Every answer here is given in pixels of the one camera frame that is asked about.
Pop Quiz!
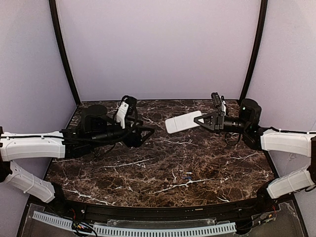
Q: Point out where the white remote control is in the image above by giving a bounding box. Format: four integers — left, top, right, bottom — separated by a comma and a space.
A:
165, 111, 202, 134

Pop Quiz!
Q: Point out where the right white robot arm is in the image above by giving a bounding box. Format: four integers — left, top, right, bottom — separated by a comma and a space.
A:
194, 99, 316, 199

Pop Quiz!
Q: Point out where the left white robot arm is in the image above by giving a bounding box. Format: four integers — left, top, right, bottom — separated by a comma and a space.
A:
0, 102, 155, 205

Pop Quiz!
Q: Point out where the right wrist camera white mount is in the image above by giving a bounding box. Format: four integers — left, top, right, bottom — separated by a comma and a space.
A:
211, 92, 228, 116

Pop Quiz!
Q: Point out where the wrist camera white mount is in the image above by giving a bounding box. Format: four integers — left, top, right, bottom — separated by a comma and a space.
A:
113, 95, 137, 129
211, 92, 228, 116

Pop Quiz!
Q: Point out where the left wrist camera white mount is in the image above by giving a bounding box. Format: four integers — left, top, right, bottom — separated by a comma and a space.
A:
113, 95, 137, 129

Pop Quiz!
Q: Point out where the black front rail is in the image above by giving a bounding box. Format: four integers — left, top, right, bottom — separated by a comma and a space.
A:
54, 199, 260, 221

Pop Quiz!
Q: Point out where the white slotted cable duct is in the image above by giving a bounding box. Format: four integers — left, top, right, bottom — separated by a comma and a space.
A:
32, 211, 237, 237

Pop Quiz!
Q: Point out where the right black frame post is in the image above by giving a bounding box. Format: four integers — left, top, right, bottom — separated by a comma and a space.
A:
238, 0, 268, 105

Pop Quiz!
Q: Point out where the black frame post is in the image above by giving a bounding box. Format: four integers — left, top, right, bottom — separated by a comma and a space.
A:
48, 0, 81, 107
238, 0, 268, 105

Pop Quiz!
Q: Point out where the left black frame post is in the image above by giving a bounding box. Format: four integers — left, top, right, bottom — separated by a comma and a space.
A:
48, 0, 81, 107

